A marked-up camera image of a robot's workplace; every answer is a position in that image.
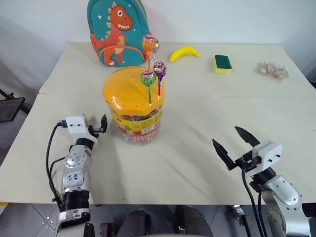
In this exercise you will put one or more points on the yellow toy banana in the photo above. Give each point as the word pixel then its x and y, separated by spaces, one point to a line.
pixel 184 52

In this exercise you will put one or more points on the clear bag of beige nuts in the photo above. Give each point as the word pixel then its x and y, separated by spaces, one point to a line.
pixel 271 70

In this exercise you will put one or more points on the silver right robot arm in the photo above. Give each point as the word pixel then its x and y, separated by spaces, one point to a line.
pixel 284 197

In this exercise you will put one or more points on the dark rounded shape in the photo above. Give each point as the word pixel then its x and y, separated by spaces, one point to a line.
pixel 134 223

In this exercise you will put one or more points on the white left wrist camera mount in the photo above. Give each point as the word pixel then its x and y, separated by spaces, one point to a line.
pixel 76 126

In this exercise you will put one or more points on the lollipop jar with orange lid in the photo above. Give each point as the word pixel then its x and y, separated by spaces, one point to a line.
pixel 126 91

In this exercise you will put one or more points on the orange wrapped lollipop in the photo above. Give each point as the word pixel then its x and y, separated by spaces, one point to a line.
pixel 150 43

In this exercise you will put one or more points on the purple wrapped lollipop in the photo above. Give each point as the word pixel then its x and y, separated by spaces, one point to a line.
pixel 159 69

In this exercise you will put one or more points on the teal dinosaur backpack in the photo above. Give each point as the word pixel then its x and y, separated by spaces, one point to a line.
pixel 116 32

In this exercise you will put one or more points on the yellow sponge with green pad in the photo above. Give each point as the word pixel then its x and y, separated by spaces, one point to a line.
pixel 222 64

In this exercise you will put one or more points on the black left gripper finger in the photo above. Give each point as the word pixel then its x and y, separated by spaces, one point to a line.
pixel 104 123

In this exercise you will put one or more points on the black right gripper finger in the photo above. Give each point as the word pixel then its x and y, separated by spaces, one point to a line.
pixel 223 154
pixel 247 137

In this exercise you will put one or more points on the green wrapped lollipop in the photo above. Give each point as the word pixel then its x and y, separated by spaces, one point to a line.
pixel 147 78

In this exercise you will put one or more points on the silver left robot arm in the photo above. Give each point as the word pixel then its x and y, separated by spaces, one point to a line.
pixel 75 168

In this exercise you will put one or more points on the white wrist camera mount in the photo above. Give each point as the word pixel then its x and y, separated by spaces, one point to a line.
pixel 267 154
pixel 76 126

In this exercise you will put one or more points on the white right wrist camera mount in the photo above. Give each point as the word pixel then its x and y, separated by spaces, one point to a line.
pixel 267 154

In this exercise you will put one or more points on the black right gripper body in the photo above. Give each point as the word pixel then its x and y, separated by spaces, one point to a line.
pixel 247 161

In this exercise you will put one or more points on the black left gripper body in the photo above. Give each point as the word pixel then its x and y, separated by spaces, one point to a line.
pixel 95 129

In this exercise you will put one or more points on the black metal stand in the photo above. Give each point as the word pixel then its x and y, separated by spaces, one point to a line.
pixel 11 108

